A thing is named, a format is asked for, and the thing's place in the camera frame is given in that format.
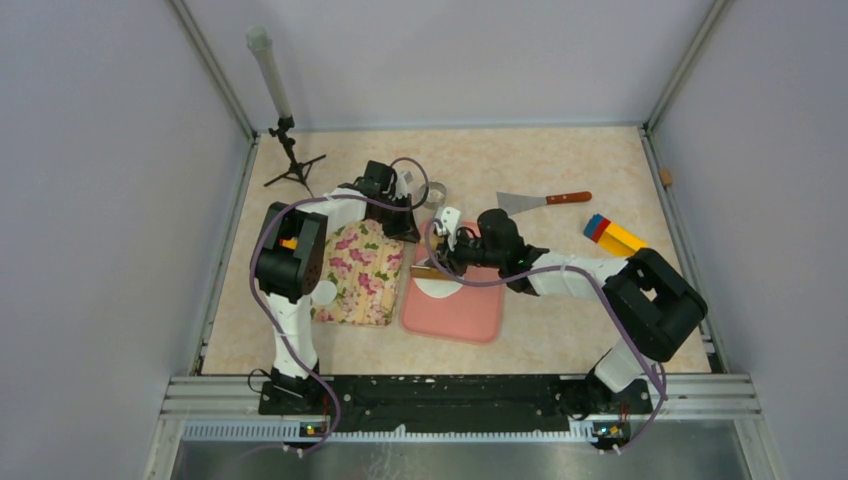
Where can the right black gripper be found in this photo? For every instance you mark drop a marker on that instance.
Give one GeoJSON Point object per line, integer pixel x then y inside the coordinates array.
{"type": "Point", "coordinates": [453, 257]}

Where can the small cork piece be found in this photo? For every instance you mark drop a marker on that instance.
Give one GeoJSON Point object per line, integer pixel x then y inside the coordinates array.
{"type": "Point", "coordinates": [666, 178]}

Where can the wooden rolling pin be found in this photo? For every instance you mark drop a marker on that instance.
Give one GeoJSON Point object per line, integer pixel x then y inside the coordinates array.
{"type": "Point", "coordinates": [430, 273]}

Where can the pink silicone mat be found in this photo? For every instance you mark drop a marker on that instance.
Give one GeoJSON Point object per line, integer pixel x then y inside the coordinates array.
{"type": "Point", "coordinates": [472, 315]}

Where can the floral rectangular tray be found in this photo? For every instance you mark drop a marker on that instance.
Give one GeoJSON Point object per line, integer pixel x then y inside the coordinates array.
{"type": "Point", "coordinates": [364, 265]}

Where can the white dough ball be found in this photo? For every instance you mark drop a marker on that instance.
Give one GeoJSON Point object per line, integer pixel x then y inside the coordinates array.
{"type": "Point", "coordinates": [437, 289]}

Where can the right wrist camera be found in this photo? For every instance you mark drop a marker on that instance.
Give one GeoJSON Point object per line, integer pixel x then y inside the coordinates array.
{"type": "Point", "coordinates": [447, 222]}

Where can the black tripod with tube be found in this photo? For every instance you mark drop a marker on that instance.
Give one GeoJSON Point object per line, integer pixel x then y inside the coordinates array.
{"type": "Point", "coordinates": [260, 45]}

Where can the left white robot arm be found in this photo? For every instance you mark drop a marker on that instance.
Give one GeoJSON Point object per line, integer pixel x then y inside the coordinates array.
{"type": "Point", "coordinates": [286, 263]}

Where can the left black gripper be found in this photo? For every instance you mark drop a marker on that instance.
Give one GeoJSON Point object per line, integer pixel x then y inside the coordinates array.
{"type": "Point", "coordinates": [404, 230]}

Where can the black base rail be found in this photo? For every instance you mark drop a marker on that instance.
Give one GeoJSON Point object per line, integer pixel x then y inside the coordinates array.
{"type": "Point", "coordinates": [454, 403]}

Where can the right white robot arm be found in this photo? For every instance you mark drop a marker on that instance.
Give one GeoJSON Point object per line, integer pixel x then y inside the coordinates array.
{"type": "Point", "coordinates": [652, 306]}

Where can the colourful toy block stack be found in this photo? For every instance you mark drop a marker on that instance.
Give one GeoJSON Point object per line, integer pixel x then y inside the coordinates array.
{"type": "Point", "coordinates": [611, 237]}

